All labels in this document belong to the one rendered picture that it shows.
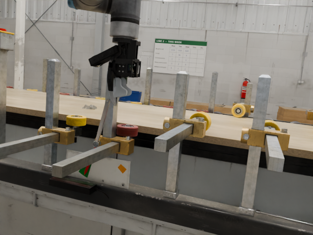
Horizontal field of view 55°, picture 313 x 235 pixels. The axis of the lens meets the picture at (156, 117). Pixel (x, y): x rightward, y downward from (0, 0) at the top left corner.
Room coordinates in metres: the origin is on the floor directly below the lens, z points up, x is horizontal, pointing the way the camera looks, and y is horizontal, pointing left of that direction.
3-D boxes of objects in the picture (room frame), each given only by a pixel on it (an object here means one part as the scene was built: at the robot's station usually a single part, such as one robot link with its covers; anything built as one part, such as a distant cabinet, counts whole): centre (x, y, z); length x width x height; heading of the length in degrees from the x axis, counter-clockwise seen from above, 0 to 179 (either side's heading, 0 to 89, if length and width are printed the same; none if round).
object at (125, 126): (1.11, 0.11, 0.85); 0.08 x 0.08 x 0.11
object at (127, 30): (0.97, 0.12, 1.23); 0.10 x 0.09 x 0.05; 162
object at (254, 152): (0.90, -0.31, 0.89); 0.03 x 0.03 x 0.48; 72
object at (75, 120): (1.22, 0.33, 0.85); 0.08 x 0.08 x 0.11
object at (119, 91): (0.95, 0.13, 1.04); 0.06 x 0.03 x 0.09; 72
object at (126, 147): (1.05, 0.14, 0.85); 0.13 x 0.06 x 0.05; 72
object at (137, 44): (0.96, 0.12, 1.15); 0.09 x 0.08 x 0.12; 72
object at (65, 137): (1.13, 0.38, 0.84); 0.13 x 0.06 x 0.05; 72
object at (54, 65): (1.14, 0.40, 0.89); 0.03 x 0.03 x 0.48; 72
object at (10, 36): (1.22, 0.65, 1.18); 0.07 x 0.07 x 0.08; 72
